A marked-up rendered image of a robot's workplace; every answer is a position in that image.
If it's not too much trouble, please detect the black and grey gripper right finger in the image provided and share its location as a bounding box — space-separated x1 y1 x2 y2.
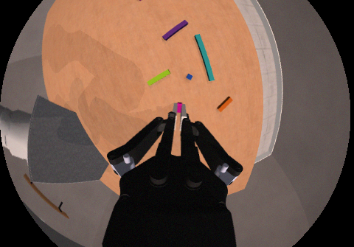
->
180 104 243 188

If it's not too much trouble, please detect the turquoise rod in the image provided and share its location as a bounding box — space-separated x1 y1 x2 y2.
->
194 34 215 81

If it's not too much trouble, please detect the purple rod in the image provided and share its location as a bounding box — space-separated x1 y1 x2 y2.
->
162 20 188 40

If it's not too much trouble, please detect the lime green rod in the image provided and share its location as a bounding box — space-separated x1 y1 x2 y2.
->
147 69 171 86

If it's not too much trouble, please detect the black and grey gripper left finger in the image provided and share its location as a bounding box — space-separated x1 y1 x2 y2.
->
107 103 178 184

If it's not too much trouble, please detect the orange rod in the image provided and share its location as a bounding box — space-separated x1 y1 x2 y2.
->
217 97 232 112

